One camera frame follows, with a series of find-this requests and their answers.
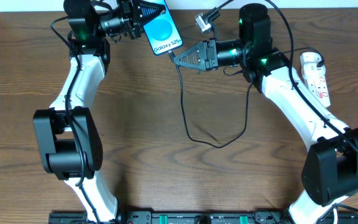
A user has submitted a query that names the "black USB charger cable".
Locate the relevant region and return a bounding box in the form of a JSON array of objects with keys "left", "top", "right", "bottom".
[{"left": 168, "top": 48, "right": 325, "bottom": 149}]

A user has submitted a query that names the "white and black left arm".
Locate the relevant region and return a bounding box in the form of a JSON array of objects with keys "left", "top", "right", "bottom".
[{"left": 33, "top": 0, "right": 168, "bottom": 223}]

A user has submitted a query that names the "white power strip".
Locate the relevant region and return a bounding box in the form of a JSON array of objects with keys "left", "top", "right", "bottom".
[{"left": 303, "top": 56, "right": 331, "bottom": 108}]

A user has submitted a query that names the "white charger adapter plug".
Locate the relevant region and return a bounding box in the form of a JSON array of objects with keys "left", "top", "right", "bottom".
[{"left": 300, "top": 52, "right": 326, "bottom": 80}]

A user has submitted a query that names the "blue Galaxy smartphone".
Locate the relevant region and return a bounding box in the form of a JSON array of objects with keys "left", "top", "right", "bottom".
[{"left": 144, "top": 0, "right": 183, "bottom": 56}]

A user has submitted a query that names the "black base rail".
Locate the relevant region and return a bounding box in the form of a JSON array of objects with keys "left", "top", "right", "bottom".
[{"left": 47, "top": 210, "right": 358, "bottom": 224}]

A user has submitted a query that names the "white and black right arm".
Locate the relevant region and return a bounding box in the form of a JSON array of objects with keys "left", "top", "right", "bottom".
[{"left": 171, "top": 1, "right": 358, "bottom": 223}]

